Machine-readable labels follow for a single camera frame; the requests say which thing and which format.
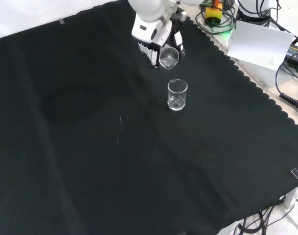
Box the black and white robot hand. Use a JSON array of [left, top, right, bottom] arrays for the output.
[[131, 14, 186, 70]]

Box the clear glass beaker with scale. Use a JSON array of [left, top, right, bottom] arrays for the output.
[[159, 47, 180, 71]]

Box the yellow stop button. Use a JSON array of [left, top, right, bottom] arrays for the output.
[[204, 0, 224, 26]]

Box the black bench cloth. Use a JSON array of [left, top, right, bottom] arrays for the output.
[[0, 0, 298, 235]]

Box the black power adapter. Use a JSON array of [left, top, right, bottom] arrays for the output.
[[285, 41, 298, 65]]

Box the white box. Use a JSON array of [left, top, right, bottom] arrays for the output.
[[282, 182, 298, 209]]

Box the green cable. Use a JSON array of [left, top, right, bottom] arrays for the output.
[[194, 0, 237, 35]]

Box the black cable with ribbed plug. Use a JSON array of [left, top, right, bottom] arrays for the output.
[[275, 57, 298, 116]]

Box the black cable bundle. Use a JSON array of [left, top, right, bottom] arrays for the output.
[[233, 193, 298, 235]]

